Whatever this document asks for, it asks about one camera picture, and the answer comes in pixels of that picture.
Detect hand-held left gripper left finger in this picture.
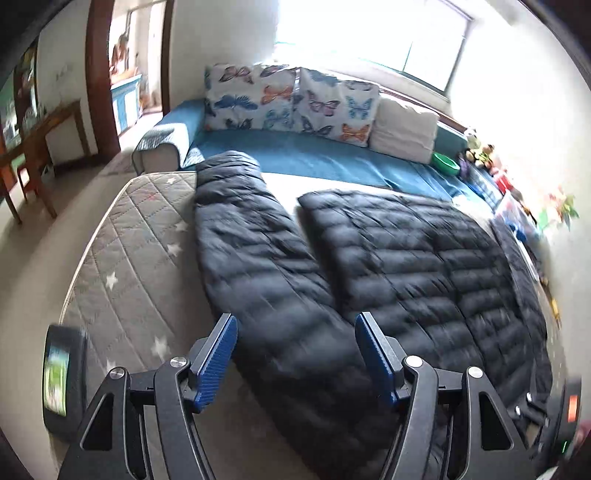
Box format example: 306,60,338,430
58,313,239,480

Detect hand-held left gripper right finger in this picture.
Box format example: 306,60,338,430
355,312,532,480

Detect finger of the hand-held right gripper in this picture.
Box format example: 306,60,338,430
513,392,550,432

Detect black puffer jacket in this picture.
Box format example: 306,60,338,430
194,150,555,480

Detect grey star quilted mattress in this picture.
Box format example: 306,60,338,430
58,171,497,480

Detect black phone with lit screen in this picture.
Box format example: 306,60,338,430
42,324,89,437

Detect clear plastic toy box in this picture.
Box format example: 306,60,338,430
496,191,539,241

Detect colourful pinwheel flower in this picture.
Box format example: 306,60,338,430
538,187,580,229

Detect green bowl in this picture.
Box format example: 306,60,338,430
431,152,461,176

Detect blue covered sofa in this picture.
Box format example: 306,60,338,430
133,98,509,213

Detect brown plush toy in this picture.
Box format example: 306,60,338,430
471,145,497,169

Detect white pillow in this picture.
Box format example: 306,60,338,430
369,96,440,163

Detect butterfly print pillow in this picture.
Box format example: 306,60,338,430
292,68,382,148
204,64,303,134

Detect blue cabinet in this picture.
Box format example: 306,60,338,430
111,74,144,134

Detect wooden table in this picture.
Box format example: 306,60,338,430
0,100,90,224

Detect window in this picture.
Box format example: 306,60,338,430
274,0,476,100

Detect brown wooden door frame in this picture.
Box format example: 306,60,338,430
85,0,176,162

